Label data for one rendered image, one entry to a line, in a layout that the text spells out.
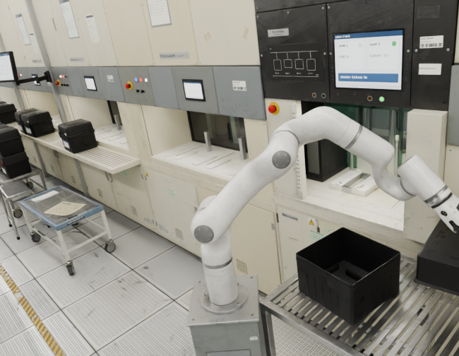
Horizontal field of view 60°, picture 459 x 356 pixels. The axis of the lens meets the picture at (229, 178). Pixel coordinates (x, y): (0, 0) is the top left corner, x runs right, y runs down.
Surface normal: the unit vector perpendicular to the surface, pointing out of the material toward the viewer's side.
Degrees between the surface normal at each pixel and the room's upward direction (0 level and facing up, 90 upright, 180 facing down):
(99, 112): 90
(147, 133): 90
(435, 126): 90
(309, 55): 90
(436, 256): 0
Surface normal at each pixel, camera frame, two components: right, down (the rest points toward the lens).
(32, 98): 0.67, 0.20
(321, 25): -0.73, 0.36
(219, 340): -0.04, 0.39
